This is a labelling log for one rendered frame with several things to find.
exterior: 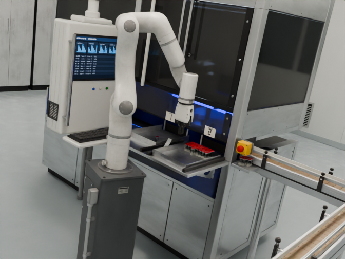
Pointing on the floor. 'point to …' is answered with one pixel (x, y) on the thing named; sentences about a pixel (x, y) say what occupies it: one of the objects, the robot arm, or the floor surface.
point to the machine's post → (237, 124)
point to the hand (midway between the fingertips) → (180, 130)
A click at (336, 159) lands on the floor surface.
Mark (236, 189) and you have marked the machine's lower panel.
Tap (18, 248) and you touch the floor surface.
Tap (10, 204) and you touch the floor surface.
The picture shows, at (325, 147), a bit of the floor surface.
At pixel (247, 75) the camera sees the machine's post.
